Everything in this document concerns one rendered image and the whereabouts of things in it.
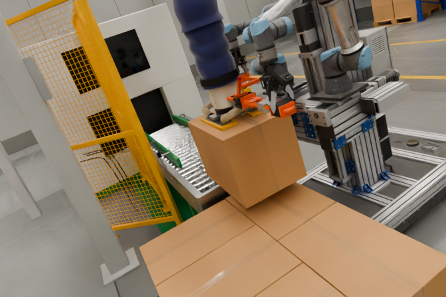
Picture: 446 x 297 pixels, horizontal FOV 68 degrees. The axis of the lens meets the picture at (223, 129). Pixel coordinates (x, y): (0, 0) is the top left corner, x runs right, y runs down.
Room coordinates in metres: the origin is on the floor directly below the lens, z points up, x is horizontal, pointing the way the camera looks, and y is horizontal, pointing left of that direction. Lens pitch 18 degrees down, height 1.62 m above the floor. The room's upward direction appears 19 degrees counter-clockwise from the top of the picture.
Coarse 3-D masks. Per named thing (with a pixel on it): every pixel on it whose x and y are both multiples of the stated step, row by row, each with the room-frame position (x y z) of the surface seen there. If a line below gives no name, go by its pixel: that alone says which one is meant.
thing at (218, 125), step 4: (220, 116) 1.77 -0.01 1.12; (200, 120) 1.98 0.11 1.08; (204, 120) 1.91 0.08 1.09; (208, 120) 1.87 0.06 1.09; (212, 120) 1.84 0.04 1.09; (216, 120) 1.81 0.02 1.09; (232, 120) 1.73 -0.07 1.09; (208, 124) 1.84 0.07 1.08; (212, 124) 1.78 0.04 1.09; (216, 124) 1.75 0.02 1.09; (220, 124) 1.71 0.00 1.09; (224, 124) 1.69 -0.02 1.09; (228, 124) 1.68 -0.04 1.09; (232, 124) 1.68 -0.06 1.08; (236, 124) 1.69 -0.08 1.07; (216, 128) 1.73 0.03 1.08; (220, 128) 1.67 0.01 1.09; (224, 128) 1.66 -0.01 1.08; (228, 128) 1.67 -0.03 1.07
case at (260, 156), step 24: (192, 120) 2.07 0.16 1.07; (240, 120) 1.74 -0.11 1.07; (264, 120) 1.60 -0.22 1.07; (288, 120) 1.63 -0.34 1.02; (216, 144) 1.63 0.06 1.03; (240, 144) 1.54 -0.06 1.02; (264, 144) 1.58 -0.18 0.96; (288, 144) 1.62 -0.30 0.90; (216, 168) 1.79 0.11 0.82; (240, 168) 1.52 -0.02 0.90; (264, 168) 1.56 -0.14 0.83; (288, 168) 1.60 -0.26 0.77; (240, 192) 1.51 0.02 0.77; (264, 192) 1.55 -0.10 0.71
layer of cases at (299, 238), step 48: (288, 192) 1.74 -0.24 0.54; (192, 240) 1.60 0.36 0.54; (240, 240) 1.46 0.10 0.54; (288, 240) 1.34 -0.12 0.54; (336, 240) 1.23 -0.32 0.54; (384, 240) 1.13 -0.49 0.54; (192, 288) 1.24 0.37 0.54; (240, 288) 1.14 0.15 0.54; (288, 288) 1.06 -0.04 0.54; (336, 288) 0.99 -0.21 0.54; (384, 288) 0.92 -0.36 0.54; (432, 288) 0.89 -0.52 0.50
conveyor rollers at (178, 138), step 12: (156, 132) 4.08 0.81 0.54; (168, 132) 3.87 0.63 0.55; (180, 132) 3.72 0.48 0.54; (168, 144) 3.47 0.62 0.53; (180, 144) 3.33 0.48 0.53; (192, 144) 3.19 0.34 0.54; (180, 156) 2.95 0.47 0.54; (192, 156) 2.82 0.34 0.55; (180, 168) 2.67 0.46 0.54; (192, 168) 2.61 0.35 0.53; (192, 180) 2.33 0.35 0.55; (204, 180) 2.27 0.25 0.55
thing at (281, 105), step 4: (280, 100) 1.33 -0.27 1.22; (284, 100) 1.31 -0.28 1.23; (288, 100) 1.29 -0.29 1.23; (276, 104) 1.29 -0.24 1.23; (280, 104) 1.27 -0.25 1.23; (284, 104) 1.26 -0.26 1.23; (288, 104) 1.25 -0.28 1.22; (292, 104) 1.26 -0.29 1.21; (276, 108) 1.28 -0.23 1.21; (280, 108) 1.24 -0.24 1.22; (284, 108) 1.25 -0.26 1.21; (272, 112) 1.31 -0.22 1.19; (276, 112) 1.29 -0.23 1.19; (280, 112) 1.24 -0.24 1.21; (292, 112) 1.26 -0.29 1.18; (276, 116) 1.29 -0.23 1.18; (280, 116) 1.26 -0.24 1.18; (284, 116) 1.24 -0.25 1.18
